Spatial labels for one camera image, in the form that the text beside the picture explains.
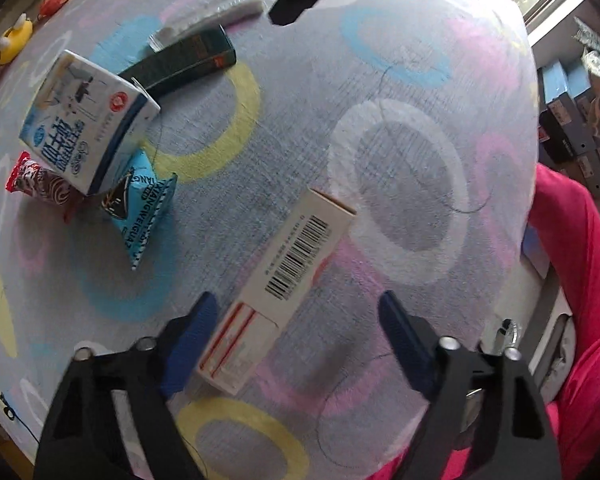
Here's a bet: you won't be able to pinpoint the silver foil packet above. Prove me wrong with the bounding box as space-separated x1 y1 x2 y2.
148 0 265 52

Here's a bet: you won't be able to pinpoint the white barcode medicine box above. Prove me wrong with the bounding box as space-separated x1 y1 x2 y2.
196 188 356 394

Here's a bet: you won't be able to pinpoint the red candy wrapper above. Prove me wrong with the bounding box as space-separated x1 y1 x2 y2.
5 151 81 206

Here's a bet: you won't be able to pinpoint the yellow bee plush toy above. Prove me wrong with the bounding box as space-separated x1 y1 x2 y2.
0 13 33 66

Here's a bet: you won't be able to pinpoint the blue snack packet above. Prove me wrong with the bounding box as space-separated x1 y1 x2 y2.
100 148 178 271

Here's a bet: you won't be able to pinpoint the dark green box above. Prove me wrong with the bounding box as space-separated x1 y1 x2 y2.
119 25 237 100

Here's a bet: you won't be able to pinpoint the stacked cardboard boxes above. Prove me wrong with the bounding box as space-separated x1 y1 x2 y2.
538 60 600 198

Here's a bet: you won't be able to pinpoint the white blue milk carton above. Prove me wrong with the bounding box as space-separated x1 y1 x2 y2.
19 50 160 196

